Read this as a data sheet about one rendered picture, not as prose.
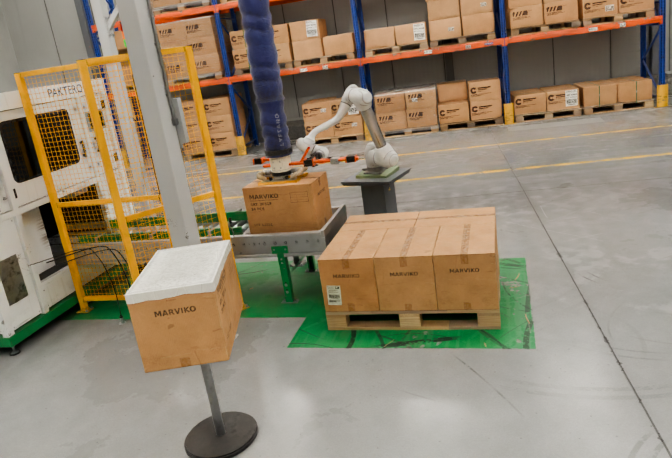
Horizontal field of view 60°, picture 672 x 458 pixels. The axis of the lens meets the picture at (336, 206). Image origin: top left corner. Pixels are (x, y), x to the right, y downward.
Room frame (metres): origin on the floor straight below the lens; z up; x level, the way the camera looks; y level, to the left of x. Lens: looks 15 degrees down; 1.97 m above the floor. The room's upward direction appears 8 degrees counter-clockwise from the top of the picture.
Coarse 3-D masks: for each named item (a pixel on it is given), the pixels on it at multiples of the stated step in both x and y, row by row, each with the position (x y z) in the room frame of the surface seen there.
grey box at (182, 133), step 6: (174, 102) 3.92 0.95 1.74; (180, 102) 3.95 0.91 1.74; (174, 108) 3.92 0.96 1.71; (180, 108) 3.93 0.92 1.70; (180, 114) 3.92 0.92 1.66; (180, 120) 3.92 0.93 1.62; (180, 126) 3.92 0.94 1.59; (180, 132) 3.92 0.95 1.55; (186, 132) 3.94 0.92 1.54; (180, 138) 3.92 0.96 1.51; (186, 138) 3.93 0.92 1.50
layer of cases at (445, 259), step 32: (352, 224) 4.53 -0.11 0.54; (384, 224) 4.41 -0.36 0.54; (416, 224) 4.29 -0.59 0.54; (448, 224) 4.18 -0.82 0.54; (480, 224) 4.07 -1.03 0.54; (320, 256) 3.90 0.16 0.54; (352, 256) 3.80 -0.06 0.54; (384, 256) 3.71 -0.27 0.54; (416, 256) 3.63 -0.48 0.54; (448, 256) 3.57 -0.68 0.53; (480, 256) 3.51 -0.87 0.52; (352, 288) 3.77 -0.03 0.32; (384, 288) 3.70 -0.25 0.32; (416, 288) 3.64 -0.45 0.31; (448, 288) 3.58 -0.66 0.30; (480, 288) 3.52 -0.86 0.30
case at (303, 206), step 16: (320, 176) 4.68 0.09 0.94; (256, 192) 4.60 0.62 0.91; (272, 192) 4.56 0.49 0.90; (288, 192) 4.51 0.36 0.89; (304, 192) 4.47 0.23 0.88; (320, 192) 4.62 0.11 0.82; (256, 208) 4.61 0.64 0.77; (272, 208) 4.56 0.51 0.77; (288, 208) 4.52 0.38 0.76; (304, 208) 4.48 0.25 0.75; (320, 208) 4.57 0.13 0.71; (256, 224) 4.62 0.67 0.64; (272, 224) 4.57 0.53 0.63; (288, 224) 4.53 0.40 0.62; (304, 224) 4.48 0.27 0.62; (320, 224) 4.51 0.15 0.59
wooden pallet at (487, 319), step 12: (336, 312) 3.81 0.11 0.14; (348, 312) 3.78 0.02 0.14; (360, 312) 3.76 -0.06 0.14; (372, 312) 3.73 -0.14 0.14; (384, 312) 3.71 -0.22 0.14; (396, 312) 3.68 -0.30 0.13; (408, 312) 3.66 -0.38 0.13; (420, 312) 3.64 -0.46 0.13; (432, 312) 3.61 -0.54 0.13; (444, 312) 3.59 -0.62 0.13; (456, 312) 3.57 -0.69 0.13; (468, 312) 3.54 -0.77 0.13; (480, 312) 3.52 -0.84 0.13; (492, 312) 3.50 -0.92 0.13; (336, 324) 3.81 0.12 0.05; (348, 324) 3.83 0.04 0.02; (360, 324) 3.81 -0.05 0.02; (372, 324) 3.78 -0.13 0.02; (384, 324) 3.75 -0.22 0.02; (396, 324) 3.73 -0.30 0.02; (408, 324) 3.66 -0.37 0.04; (420, 324) 3.64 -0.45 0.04; (432, 324) 3.65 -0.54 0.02; (444, 324) 3.62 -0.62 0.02; (456, 324) 3.60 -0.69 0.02; (468, 324) 3.57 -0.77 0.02; (480, 324) 3.52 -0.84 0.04; (492, 324) 3.50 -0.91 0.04
